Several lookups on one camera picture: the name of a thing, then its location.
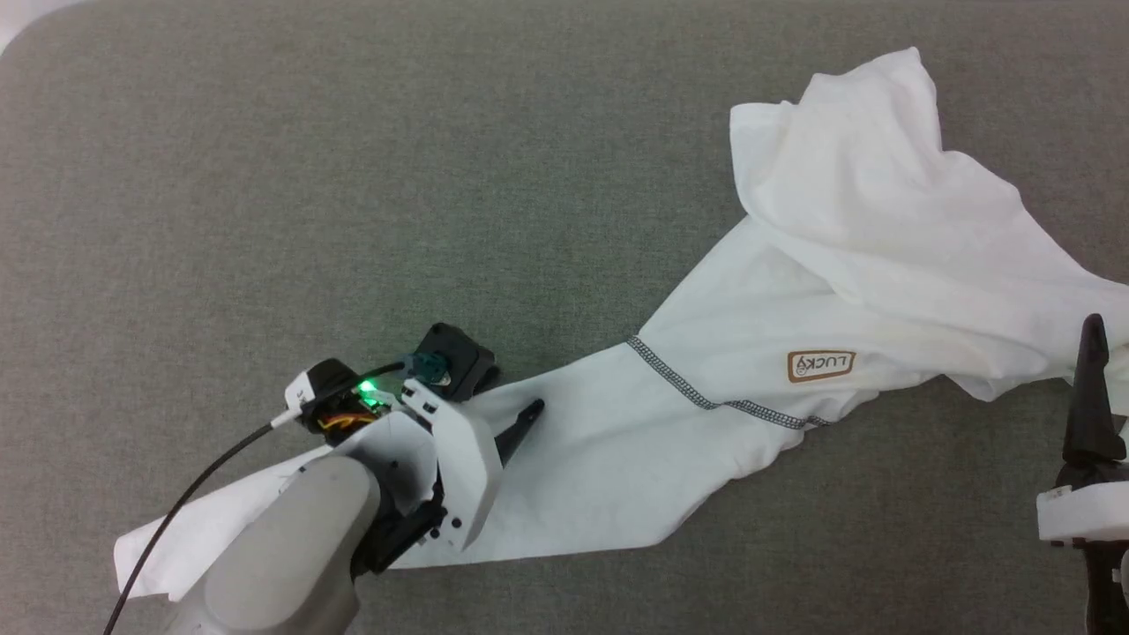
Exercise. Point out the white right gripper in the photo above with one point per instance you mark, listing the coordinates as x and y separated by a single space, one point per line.
1085 516

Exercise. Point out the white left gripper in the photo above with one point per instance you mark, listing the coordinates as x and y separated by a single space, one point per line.
463 467

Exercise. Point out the white long-sleeve shirt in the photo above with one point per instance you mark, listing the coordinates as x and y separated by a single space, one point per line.
794 282

